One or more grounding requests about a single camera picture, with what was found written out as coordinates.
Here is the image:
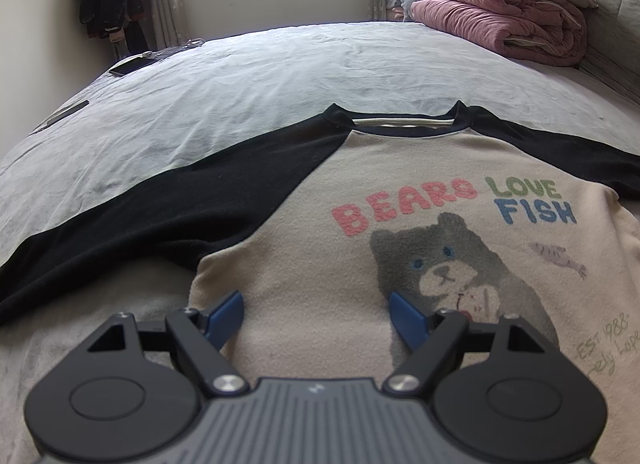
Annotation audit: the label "grey quilted headboard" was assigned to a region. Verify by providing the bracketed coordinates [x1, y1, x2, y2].
[505, 0, 640, 105]

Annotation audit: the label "blue grey clothes pile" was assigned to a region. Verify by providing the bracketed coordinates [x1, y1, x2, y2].
[387, 0, 426, 22]

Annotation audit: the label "white charging cables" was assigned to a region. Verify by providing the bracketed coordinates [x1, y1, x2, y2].
[142, 38, 206, 61]

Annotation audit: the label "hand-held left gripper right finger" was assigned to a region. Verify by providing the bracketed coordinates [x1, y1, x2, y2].
[382, 291, 561, 397]

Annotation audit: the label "bed with grey sheet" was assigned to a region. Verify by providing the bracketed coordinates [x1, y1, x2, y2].
[0, 19, 640, 464]

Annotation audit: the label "dark tablet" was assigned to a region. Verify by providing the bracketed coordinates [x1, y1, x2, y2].
[109, 57, 160, 78]

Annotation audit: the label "beige black-sleeved bear sweatshirt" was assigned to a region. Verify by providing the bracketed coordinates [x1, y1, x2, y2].
[0, 100, 640, 464]

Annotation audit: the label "folded pink quilt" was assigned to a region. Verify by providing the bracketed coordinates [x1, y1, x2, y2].
[410, 0, 587, 68]

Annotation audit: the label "dark flat phone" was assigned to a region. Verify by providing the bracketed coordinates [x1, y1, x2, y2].
[31, 100, 90, 134]

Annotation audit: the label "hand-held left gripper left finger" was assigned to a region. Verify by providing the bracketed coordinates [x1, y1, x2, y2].
[85, 290, 251, 397]

